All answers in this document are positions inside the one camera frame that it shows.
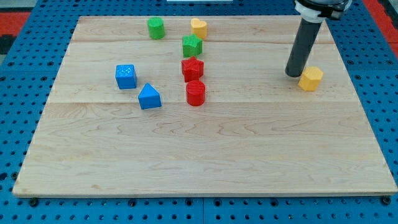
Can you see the red cylinder block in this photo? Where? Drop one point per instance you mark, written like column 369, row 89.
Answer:
column 195, row 92

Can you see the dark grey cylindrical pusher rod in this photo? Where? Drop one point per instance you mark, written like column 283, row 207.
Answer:
column 303, row 43

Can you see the blue cube block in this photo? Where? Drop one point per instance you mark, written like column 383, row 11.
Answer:
column 125, row 76

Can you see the green star block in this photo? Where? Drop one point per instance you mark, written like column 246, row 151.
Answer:
column 191, row 45

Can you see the green cylinder block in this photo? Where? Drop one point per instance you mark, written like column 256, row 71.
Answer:
column 156, row 28

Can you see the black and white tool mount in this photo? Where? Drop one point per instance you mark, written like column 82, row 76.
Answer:
column 316, row 11

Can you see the blue triangle block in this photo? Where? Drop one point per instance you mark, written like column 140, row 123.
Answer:
column 149, row 97

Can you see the light wooden board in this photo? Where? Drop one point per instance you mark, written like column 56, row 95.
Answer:
column 258, row 134

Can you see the red star block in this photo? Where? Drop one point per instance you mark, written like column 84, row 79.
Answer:
column 192, row 69

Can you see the yellow hexagon block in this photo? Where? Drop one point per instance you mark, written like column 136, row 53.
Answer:
column 310, row 79

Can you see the yellow heart block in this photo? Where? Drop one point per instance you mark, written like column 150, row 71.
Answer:
column 199, row 28

